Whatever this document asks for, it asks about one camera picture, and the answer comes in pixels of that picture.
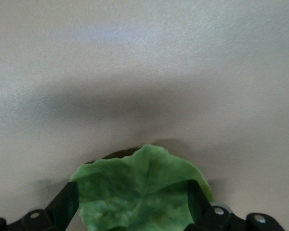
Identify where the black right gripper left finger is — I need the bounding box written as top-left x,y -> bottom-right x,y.
21,181 -> 79,231

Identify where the green lettuce leaf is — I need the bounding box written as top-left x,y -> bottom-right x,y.
69,143 -> 214,231

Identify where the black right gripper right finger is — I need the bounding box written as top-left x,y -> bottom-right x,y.
183,180 -> 236,231

